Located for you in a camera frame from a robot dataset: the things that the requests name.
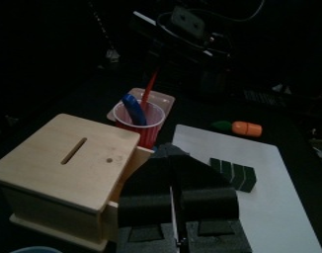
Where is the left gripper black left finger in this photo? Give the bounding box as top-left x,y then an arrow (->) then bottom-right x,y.
116,153 -> 179,253

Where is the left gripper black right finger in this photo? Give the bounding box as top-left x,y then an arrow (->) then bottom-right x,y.
170,153 -> 254,253

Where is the dark green sushi roll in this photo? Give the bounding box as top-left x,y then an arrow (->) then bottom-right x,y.
209,157 -> 259,194

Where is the white cutting board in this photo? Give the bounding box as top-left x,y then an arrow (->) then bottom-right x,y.
171,124 -> 322,253

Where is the red plastic cup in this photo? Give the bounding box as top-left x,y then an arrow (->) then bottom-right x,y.
111,98 -> 167,151

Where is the thin red stick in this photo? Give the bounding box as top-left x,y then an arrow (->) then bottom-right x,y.
140,69 -> 161,111

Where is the wooden box with slot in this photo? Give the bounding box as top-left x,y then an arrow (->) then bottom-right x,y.
0,113 -> 156,253

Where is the orange toy carrot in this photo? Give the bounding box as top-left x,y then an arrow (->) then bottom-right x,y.
210,120 -> 265,138

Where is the light blue plastic bowl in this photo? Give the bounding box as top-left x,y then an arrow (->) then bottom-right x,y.
10,245 -> 63,253

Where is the blue plastic utensil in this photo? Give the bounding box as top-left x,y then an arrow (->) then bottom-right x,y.
120,93 -> 148,127

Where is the grey cable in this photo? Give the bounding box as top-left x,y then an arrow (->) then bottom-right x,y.
185,0 -> 267,24

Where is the thin diagonal cord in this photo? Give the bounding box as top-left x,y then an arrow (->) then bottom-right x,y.
87,0 -> 115,51

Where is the metal frame clamp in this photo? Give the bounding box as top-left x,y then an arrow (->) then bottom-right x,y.
104,48 -> 122,64

